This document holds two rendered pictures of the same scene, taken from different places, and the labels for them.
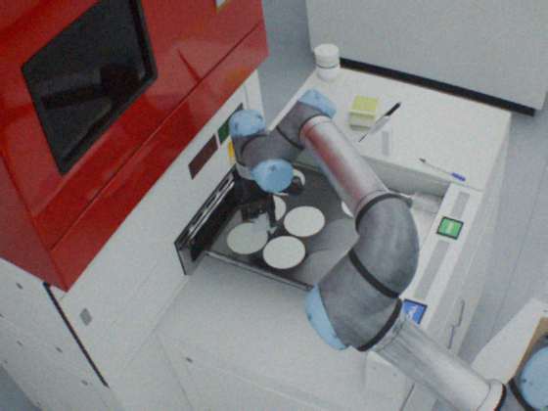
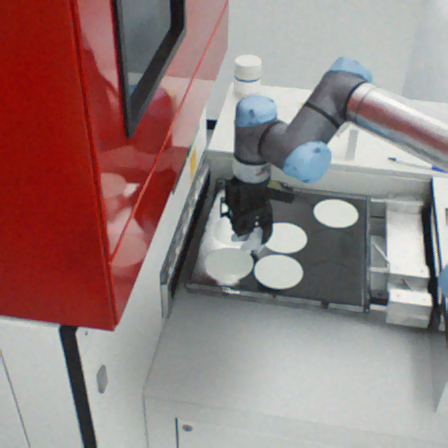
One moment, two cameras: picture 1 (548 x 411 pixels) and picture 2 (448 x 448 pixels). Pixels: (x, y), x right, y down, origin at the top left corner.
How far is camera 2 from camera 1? 66 cm
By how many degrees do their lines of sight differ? 19
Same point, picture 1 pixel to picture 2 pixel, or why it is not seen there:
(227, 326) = (235, 369)
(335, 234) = (324, 245)
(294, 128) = (334, 102)
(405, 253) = not seen: outside the picture
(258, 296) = (256, 328)
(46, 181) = (115, 141)
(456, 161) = not seen: hidden behind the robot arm
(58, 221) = (119, 212)
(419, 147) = (380, 148)
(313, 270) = (321, 285)
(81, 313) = (100, 373)
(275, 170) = (319, 153)
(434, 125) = not seen: hidden behind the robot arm
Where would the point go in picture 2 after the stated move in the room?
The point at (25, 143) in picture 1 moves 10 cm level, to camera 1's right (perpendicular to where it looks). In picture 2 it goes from (104, 63) to (200, 46)
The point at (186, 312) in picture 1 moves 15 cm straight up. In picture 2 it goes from (176, 364) to (174, 310)
